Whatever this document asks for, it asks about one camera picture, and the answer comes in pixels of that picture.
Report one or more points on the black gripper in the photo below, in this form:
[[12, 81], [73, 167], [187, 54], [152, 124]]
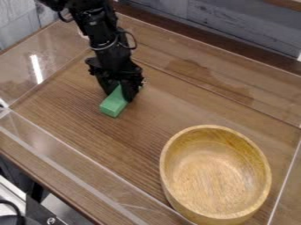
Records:
[[113, 69]]

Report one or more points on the green rectangular block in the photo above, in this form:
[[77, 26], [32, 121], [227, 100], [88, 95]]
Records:
[[113, 104]]

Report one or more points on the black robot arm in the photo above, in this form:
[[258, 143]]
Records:
[[95, 18]]

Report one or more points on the brown wooden bowl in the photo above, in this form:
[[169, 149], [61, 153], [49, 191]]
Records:
[[215, 176]]

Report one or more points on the clear acrylic tray wall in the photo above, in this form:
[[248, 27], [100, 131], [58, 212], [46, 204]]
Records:
[[97, 162]]

